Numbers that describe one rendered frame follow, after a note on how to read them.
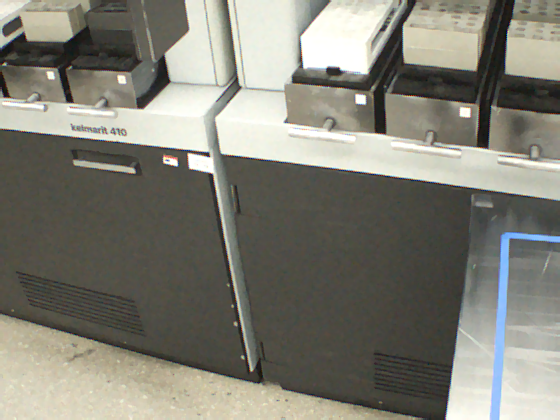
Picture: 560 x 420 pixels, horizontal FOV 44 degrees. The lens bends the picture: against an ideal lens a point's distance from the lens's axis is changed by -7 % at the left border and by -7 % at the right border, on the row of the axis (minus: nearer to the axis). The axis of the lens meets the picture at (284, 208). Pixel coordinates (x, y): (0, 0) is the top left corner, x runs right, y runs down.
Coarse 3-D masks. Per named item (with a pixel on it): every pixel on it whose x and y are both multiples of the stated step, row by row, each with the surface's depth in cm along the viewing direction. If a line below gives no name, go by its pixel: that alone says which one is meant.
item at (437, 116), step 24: (504, 0) 128; (480, 72) 106; (408, 96) 100; (432, 96) 100; (456, 96) 98; (480, 96) 99; (408, 120) 103; (432, 120) 101; (456, 120) 100; (480, 120) 102; (408, 144) 100; (432, 144) 101; (456, 144) 102
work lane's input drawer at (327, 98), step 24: (408, 0) 127; (384, 48) 111; (312, 72) 106; (336, 72) 105; (384, 72) 107; (288, 96) 108; (312, 96) 106; (336, 96) 105; (360, 96) 103; (288, 120) 110; (312, 120) 109; (336, 120) 107; (360, 120) 106
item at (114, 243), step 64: (192, 0) 114; (192, 64) 121; (0, 128) 136; (64, 128) 129; (128, 128) 123; (192, 128) 118; (0, 192) 147; (64, 192) 139; (128, 192) 133; (192, 192) 127; (0, 256) 162; (64, 256) 152; (128, 256) 144; (192, 256) 137; (64, 320) 168; (128, 320) 158; (192, 320) 149
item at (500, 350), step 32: (480, 224) 75; (512, 224) 74; (544, 224) 74; (480, 256) 71; (512, 256) 70; (544, 256) 70; (480, 288) 67; (512, 288) 67; (544, 288) 66; (480, 320) 64; (512, 320) 64; (544, 320) 63; (480, 352) 61; (512, 352) 61; (544, 352) 60; (480, 384) 58; (512, 384) 58; (544, 384) 57; (448, 416) 56; (480, 416) 56; (512, 416) 55; (544, 416) 55
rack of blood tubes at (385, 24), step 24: (336, 0) 117; (360, 0) 117; (384, 0) 115; (312, 24) 109; (336, 24) 108; (360, 24) 108; (384, 24) 120; (312, 48) 106; (336, 48) 104; (360, 48) 103
